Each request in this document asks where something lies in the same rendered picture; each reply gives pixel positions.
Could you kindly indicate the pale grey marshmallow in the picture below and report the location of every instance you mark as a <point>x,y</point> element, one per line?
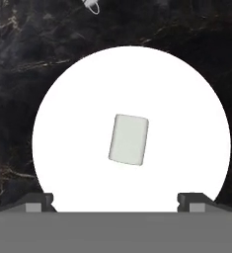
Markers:
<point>129,139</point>

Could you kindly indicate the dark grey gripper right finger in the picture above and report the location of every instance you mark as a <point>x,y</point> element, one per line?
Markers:
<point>194,200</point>

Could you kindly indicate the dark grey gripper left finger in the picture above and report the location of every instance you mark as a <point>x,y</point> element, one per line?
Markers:
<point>35,201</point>

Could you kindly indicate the white round plate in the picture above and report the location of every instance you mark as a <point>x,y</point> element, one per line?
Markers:
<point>88,131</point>

